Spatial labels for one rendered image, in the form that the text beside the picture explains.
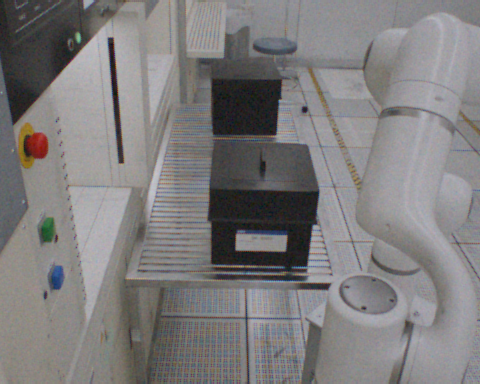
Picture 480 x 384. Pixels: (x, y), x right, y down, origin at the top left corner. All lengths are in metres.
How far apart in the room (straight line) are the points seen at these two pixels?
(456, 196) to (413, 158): 0.53
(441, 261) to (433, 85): 0.20
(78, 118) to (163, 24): 1.45
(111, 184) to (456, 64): 1.20
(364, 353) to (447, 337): 0.09
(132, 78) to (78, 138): 0.25
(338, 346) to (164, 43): 2.53
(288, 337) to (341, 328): 1.80
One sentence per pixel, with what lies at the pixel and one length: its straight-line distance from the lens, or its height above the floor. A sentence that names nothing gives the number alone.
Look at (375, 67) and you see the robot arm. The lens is 0.84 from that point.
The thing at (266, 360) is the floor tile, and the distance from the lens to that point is 2.25.
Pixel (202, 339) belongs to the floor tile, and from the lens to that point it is 2.32.
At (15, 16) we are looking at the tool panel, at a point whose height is 1.53.
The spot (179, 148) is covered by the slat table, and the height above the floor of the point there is 0.76.
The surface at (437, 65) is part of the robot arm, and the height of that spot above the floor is 1.52.
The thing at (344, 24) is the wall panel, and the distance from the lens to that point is 5.75.
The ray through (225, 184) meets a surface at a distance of 1.35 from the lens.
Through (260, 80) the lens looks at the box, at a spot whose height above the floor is 1.01.
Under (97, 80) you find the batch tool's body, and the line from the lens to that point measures 1.51.
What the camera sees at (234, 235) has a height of 0.86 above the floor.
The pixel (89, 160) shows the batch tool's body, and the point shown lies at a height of 0.96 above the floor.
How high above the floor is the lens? 1.69
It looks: 31 degrees down
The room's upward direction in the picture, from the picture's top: 2 degrees clockwise
